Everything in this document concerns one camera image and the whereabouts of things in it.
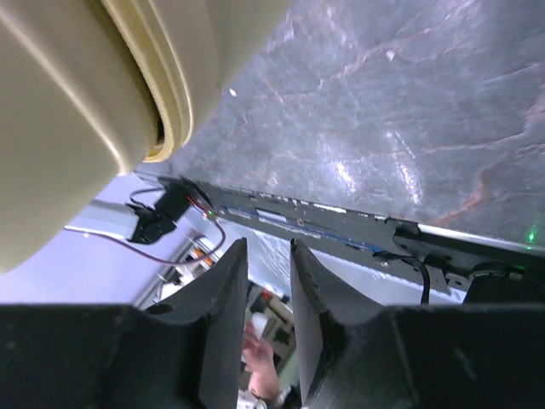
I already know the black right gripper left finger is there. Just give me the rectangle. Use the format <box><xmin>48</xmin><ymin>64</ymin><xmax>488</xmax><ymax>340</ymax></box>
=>
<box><xmin>1</xmin><ymin>239</ymin><xmax>248</xmax><ymax>408</ymax></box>

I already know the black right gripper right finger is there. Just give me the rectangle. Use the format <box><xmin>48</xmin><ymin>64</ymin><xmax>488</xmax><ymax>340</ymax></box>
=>
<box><xmin>290</xmin><ymin>239</ymin><xmax>544</xmax><ymax>408</ymax></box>

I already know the yellow suitcase with black lining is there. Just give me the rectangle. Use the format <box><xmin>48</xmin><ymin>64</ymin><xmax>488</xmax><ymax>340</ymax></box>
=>
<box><xmin>1</xmin><ymin>1</ymin><xmax>289</xmax><ymax>273</ymax></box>

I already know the blurred background person hand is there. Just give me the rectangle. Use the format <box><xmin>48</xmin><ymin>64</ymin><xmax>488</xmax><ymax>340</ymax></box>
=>
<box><xmin>242</xmin><ymin>327</ymin><xmax>280</xmax><ymax>400</ymax></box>

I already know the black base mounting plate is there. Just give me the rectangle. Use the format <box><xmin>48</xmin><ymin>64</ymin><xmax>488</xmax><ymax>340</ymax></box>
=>
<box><xmin>137</xmin><ymin>170</ymin><xmax>544</xmax><ymax>286</ymax></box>

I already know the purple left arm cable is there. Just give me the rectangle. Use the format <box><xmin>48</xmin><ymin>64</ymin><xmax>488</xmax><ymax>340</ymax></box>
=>
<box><xmin>63</xmin><ymin>216</ymin><xmax>227</xmax><ymax>268</ymax></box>

